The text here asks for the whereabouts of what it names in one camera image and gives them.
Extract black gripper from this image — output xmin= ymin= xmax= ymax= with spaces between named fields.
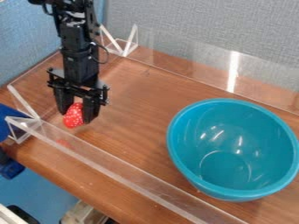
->
xmin=47 ymin=49 xmax=108 ymax=124

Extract red toy strawberry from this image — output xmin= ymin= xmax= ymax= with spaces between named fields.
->
xmin=63 ymin=102 xmax=84 ymax=128

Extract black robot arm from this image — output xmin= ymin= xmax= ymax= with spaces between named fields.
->
xmin=27 ymin=0 xmax=109 ymax=123

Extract blue plastic bowl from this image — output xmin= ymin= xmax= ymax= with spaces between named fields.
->
xmin=165 ymin=98 xmax=299 ymax=202

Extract clear acrylic left barrier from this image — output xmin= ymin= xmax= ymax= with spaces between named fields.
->
xmin=7 ymin=24 xmax=137 ymax=120

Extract clear acrylic barrier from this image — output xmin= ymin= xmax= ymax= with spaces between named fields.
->
xmin=7 ymin=24 xmax=137 ymax=120
xmin=99 ymin=25 xmax=299 ymax=115
xmin=5 ymin=116 xmax=247 ymax=224

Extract clear acrylic front barrier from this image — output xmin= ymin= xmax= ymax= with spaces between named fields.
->
xmin=5 ymin=116 xmax=247 ymax=224

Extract blue table clamp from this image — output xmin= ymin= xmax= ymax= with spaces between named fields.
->
xmin=0 ymin=103 xmax=31 ymax=180

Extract black white object bottom left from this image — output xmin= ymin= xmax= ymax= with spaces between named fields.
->
xmin=0 ymin=204 xmax=40 ymax=224

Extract clear acrylic back barrier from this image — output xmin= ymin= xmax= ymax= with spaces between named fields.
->
xmin=99 ymin=25 xmax=299 ymax=115

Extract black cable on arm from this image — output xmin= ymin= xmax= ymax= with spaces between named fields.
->
xmin=89 ymin=40 xmax=111 ymax=65

